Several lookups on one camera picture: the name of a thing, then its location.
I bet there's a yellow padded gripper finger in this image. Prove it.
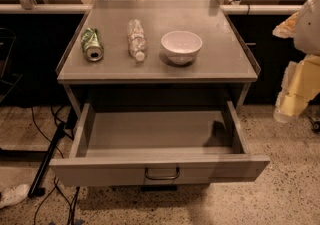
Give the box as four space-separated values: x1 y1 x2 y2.
273 55 320 123

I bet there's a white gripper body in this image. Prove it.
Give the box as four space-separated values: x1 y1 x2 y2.
277 61 297 103

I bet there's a grey top drawer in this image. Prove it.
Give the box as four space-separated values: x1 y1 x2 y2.
50 101 270 186

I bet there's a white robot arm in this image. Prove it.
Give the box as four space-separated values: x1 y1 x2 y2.
272 0 320 123

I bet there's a grey drawer cabinet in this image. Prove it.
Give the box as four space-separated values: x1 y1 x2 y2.
58 0 259 121

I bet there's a white ceramic bowl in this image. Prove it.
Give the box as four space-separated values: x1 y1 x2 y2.
161 31 203 65

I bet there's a clear plastic water bottle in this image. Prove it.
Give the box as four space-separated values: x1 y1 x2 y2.
127 19 147 62

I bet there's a crushed green soda can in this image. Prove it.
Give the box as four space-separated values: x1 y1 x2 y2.
81 27 104 62

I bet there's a black floor bar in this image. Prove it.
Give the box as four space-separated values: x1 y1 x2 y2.
28 123 64 198

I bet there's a black floor cable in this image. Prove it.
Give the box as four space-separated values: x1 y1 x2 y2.
30 104 81 225

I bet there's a black wire rack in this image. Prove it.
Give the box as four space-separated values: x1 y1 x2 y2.
0 28 22 103

